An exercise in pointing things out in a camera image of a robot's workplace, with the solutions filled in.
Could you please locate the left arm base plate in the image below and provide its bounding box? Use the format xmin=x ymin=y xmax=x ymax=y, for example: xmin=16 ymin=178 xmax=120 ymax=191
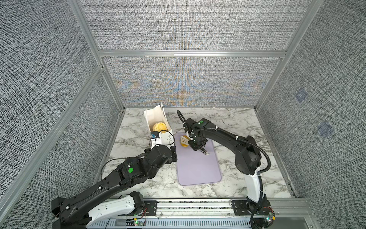
xmin=118 ymin=200 xmax=158 ymax=218

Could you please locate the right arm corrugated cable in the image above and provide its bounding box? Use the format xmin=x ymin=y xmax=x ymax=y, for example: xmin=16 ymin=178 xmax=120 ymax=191
xmin=176 ymin=110 xmax=272 ymax=229

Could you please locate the aluminium front rail frame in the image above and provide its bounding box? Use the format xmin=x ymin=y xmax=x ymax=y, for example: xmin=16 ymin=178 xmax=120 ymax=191
xmin=87 ymin=198 xmax=320 ymax=229

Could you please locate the white paper gift bag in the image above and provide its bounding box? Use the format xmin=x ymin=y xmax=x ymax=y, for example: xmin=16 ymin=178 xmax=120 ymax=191
xmin=144 ymin=103 xmax=175 ymax=148

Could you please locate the round flaky bun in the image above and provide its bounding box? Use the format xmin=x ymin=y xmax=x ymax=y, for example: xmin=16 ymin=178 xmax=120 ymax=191
xmin=152 ymin=122 xmax=168 ymax=133

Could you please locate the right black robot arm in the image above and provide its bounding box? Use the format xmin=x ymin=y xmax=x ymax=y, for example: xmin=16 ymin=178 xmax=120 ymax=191
xmin=183 ymin=118 xmax=263 ymax=213

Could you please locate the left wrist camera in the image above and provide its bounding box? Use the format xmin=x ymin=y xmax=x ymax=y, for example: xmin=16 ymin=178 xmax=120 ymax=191
xmin=149 ymin=131 xmax=163 ymax=149

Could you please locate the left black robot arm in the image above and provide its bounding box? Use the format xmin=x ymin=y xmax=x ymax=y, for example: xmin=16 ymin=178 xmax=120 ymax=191
xmin=51 ymin=145 xmax=177 ymax=229

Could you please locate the lavender plastic tray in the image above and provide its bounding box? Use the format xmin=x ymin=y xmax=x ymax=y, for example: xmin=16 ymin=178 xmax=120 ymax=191
xmin=174 ymin=132 xmax=222 ymax=186

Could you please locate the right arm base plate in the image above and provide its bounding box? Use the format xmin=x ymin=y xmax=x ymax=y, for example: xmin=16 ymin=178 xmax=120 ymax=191
xmin=231 ymin=198 xmax=274 ymax=216

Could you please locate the small round croissant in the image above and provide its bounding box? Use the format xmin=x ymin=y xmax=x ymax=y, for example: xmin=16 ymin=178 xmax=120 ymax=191
xmin=180 ymin=135 xmax=191 ymax=148

